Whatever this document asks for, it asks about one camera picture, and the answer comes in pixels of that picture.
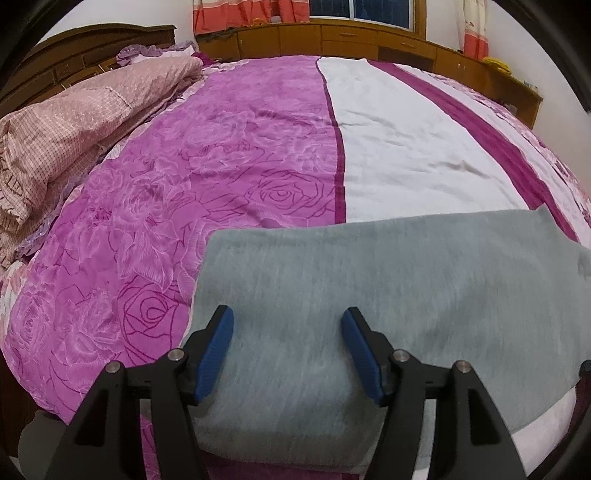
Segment purple ruffled pillow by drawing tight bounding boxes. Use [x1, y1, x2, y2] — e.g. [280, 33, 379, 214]
[115, 41, 215, 65]

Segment yellow cloth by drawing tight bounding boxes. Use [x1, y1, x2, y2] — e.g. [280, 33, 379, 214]
[482, 55, 512, 77]

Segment purple floral bedspread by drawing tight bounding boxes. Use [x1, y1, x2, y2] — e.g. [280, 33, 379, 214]
[0, 54, 591, 480]

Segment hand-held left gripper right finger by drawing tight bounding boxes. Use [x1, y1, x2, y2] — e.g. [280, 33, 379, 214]
[342, 307, 527, 480]

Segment wooden framed window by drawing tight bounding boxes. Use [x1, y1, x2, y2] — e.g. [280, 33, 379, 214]
[308, 0, 428, 38]

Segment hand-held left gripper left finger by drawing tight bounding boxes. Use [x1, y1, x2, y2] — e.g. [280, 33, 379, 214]
[44, 305, 235, 480]

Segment wooden cabinet unit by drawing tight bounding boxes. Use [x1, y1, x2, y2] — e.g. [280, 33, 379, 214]
[198, 21, 543, 130]

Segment grey pants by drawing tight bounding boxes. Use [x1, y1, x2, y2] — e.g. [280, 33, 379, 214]
[182, 205, 591, 476]

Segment pink checked quilt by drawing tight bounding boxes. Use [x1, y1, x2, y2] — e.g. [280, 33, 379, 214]
[0, 55, 204, 268]

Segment wide floral curtain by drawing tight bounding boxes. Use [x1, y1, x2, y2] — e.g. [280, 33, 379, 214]
[193, 0, 311, 35]

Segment narrow floral curtain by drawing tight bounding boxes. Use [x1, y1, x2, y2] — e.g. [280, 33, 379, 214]
[455, 0, 492, 61]

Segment dark wooden headboard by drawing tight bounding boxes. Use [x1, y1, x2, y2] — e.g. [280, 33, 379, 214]
[0, 24, 177, 116]

